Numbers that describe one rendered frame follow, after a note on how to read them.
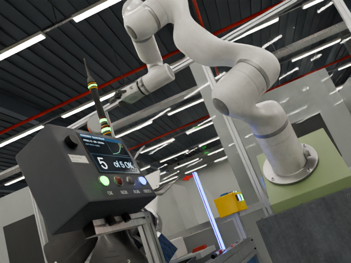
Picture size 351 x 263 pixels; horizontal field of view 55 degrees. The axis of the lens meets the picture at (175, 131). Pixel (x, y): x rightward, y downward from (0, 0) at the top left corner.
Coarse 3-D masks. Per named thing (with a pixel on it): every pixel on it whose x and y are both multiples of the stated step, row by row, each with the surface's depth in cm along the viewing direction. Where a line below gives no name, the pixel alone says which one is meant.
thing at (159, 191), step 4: (176, 180) 143; (168, 184) 141; (172, 184) 139; (156, 188) 144; (160, 188) 139; (164, 188) 137; (168, 188) 135; (156, 192) 137; (160, 192) 135; (164, 192) 133
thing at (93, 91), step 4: (92, 88) 167; (96, 88) 169; (92, 92) 167; (96, 92) 167; (92, 96) 167; (96, 96) 166; (96, 100) 165; (96, 104) 165; (100, 104) 165; (96, 108) 165; (100, 108) 164; (100, 112) 164; (100, 116) 163; (104, 124) 162
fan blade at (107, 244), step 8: (120, 232) 142; (104, 240) 136; (112, 240) 137; (120, 240) 137; (128, 240) 139; (96, 248) 133; (104, 248) 133; (112, 248) 133; (120, 248) 133; (128, 248) 134; (136, 248) 135; (96, 256) 130; (104, 256) 129; (112, 256) 129; (120, 256) 130; (128, 256) 130; (136, 256) 130
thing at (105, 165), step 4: (92, 156) 71; (96, 156) 72; (100, 156) 73; (104, 156) 75; (96, 160) 71; (100, 160) 72; (104, 160) 74; (100, 164) 71; (104, 164) 72; (108, 164) 74; (100, 168) 70; (104, 168) 71; (108, 168) 73
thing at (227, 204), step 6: (234, 192) 158; (240, 192) 167; (222, 198) 156; (228, 198) 155; (234, 198) 154; (216, 204) 157; (222, 204) 155; (228, 204) 154; (234, 204) 153; (240, 204) 157; (222, 210) 155; (228, 210) 154; (234, 210) 153; (240, 210) 154; (222, 216) 155
